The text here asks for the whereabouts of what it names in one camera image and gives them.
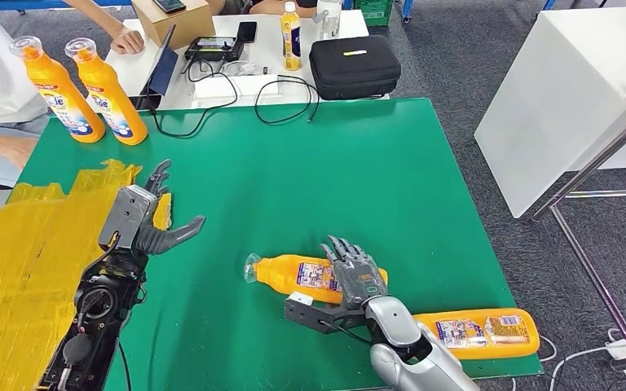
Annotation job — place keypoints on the black phone with reflective screen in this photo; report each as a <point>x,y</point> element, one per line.
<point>169,5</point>

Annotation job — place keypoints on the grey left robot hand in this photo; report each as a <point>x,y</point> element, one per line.
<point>156,240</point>

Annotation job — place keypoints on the cardboard box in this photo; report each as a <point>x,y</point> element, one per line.
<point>179,27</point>

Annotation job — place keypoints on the white desk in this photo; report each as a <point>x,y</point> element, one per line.
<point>264,53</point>

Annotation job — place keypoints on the black zip case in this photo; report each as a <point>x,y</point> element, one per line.
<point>354,72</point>

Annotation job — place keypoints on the black controller with screen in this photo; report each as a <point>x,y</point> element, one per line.
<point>214,48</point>

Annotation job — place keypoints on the green plastic crate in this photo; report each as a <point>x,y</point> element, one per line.
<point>373,11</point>

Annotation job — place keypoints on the orange detergent bottle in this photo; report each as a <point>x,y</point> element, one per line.
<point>280,272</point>
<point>480,348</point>
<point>67,108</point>
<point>113,105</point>

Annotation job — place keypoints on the yellow tape patch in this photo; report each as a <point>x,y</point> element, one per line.
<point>16,280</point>

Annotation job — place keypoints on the dark blue tablet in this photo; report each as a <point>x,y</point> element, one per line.
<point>165,70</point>

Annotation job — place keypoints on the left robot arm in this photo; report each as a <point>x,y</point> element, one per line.
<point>97,313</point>

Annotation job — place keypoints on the large black phone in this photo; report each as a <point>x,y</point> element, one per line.
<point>150,101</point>

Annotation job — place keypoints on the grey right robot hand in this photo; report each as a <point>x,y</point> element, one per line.
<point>359,278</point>

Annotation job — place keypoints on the blue metal bar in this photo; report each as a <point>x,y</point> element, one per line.
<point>32,4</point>

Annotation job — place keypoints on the person's right forearm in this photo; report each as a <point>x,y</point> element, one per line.
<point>0,151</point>

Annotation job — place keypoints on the yellow drink bottle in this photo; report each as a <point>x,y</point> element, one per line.
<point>291,42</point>

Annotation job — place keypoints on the clear glasses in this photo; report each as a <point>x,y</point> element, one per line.
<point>240,68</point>

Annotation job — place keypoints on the person's left hand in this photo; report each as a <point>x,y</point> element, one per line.
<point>128,42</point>

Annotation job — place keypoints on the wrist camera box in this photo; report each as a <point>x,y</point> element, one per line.
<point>313,315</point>
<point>126,216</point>

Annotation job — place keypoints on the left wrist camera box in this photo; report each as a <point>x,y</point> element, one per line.
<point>126,216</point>

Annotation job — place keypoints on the person's left forearm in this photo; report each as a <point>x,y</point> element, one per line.
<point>94,16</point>

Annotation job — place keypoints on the blue metal leg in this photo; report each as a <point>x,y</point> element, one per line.
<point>406,10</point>

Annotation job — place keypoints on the clear water tumbler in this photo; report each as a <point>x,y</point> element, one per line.
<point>327,21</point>

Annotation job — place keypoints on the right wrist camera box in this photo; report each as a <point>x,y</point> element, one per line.
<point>313,315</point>

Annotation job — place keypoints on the white cabinet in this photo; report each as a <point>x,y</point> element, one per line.
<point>550,97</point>

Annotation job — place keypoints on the small black phone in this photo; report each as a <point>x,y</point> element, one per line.
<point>246,31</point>

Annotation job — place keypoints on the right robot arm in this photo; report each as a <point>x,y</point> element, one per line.
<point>415,356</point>

